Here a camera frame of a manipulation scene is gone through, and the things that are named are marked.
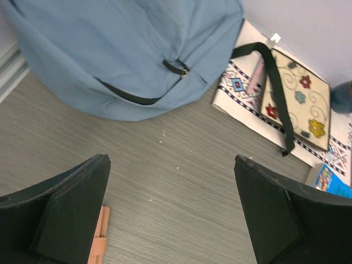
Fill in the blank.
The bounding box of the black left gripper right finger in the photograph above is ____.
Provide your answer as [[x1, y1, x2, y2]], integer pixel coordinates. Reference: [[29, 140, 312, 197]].
[[234, 155, 351, 263]]

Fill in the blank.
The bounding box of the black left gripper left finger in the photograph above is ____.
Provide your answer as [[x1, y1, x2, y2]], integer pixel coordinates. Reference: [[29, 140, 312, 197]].
[[1, 154, 111, 263]]

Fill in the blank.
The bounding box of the light blue fabric backpack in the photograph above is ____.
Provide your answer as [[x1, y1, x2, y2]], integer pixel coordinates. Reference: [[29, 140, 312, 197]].
[[1, 1, 295, 155]]

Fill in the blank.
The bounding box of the tan leather wallet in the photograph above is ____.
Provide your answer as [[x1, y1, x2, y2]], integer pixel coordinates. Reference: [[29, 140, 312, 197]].
[[87, 206, 110, 264]]

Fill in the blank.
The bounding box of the bright blue paperback book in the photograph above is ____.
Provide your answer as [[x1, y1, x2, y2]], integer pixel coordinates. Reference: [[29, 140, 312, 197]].
[[312, 164, 351, 199]]

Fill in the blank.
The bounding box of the patterned white cloth placemat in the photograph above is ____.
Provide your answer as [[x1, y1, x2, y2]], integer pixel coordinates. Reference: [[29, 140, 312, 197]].
[[212, 21, 351, 184]]

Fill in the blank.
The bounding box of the square floral ceramic plate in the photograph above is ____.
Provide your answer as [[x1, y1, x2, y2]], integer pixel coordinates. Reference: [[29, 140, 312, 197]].
[[272, 49, 331, 151]]

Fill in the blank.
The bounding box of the dark blue ceramic mug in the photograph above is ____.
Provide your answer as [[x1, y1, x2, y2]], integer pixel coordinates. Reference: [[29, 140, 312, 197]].
[[331, 81, 352, 114]]

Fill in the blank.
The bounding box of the pink pen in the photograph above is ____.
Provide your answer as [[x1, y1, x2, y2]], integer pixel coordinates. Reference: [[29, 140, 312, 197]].
[[246, 58, 265, 96]]

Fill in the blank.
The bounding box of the white plastic wall clip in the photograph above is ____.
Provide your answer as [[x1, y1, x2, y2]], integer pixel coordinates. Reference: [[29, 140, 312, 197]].
[[266, 33, 281, 48]]

